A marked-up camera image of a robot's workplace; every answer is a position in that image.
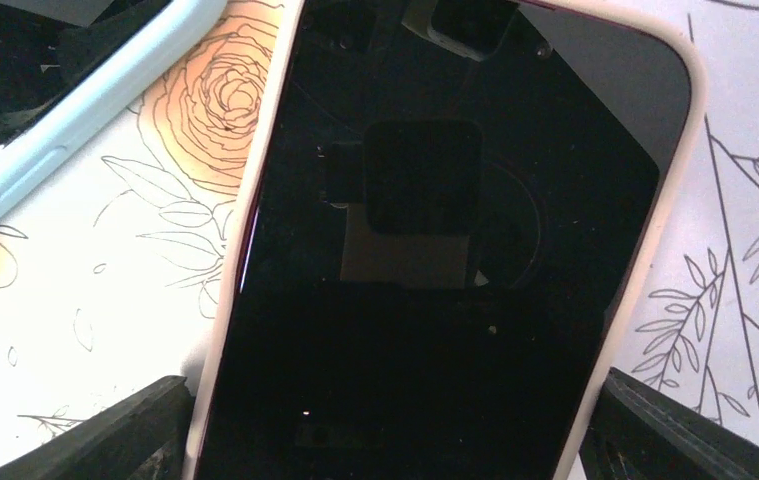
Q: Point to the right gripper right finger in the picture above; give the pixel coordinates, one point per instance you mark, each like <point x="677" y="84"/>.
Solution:
<point x="637" y="432"/>

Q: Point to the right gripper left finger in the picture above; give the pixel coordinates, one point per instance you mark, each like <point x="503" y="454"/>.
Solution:
<point x="140" y="437"/>

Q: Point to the phone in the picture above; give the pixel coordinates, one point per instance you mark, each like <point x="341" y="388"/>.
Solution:
<point x="449" y="212"/>
<point x="68" y="67"/>

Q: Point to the floral patterned mat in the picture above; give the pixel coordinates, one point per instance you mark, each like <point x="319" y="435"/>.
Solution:
<point x="110" y="272"/>

